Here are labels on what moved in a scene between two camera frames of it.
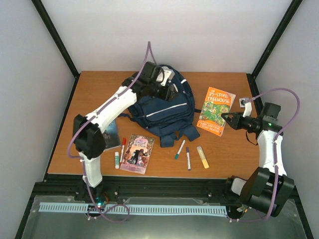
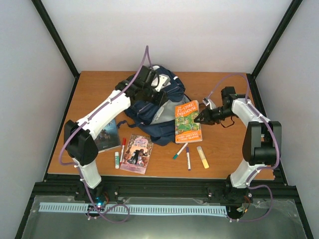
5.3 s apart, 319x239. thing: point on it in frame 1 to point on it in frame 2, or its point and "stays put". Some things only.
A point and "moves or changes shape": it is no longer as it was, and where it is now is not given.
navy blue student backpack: (166, 119) moves or changes shape
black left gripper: (168, 95) to (159, 100)
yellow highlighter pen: (204, 160) stays put
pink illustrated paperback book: (137, 154) stays put
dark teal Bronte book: (111, 135) stays put
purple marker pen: (188, 159) stays put
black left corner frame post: (59, 42) stays put
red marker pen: (124, 141) stays put
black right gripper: (236, 122) to (207, 116)
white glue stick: (116, 160) stays put
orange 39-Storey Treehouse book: (217, 102) moves or changes shape
